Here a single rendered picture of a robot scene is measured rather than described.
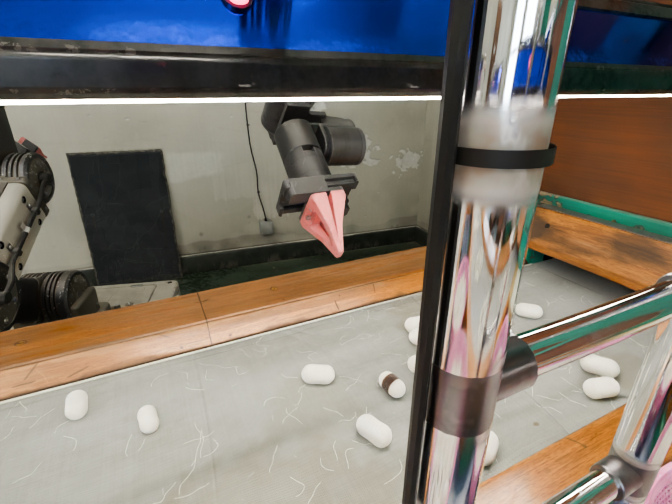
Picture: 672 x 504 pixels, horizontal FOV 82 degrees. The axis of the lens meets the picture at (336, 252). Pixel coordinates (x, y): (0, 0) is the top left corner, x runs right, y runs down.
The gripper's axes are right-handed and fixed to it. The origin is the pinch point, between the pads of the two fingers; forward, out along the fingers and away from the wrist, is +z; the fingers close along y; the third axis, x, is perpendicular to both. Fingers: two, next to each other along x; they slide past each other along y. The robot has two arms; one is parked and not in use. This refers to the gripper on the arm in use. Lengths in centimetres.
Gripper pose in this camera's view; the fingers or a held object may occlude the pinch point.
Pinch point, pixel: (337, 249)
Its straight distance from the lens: 48.8
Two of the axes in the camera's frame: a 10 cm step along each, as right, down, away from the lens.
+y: 9.0, -1.6, 4.0
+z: 3.3, 8.6, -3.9
